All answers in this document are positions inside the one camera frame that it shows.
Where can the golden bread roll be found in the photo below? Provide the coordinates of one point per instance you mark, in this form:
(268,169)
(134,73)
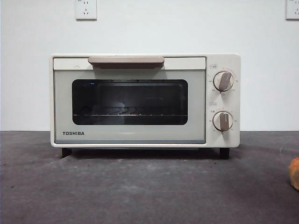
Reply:
(294,173)

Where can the oven timer knob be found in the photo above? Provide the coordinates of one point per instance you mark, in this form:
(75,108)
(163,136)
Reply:
(223,121)

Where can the oven temperature knob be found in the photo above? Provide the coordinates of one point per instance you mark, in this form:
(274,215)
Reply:
(223,81)

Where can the cream Toshiba toaster oven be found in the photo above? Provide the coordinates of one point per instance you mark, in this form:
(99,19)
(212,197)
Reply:
(223,63)

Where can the white wall socket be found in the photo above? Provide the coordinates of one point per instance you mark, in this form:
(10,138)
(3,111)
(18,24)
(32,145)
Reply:
(86,11)
(293,10)

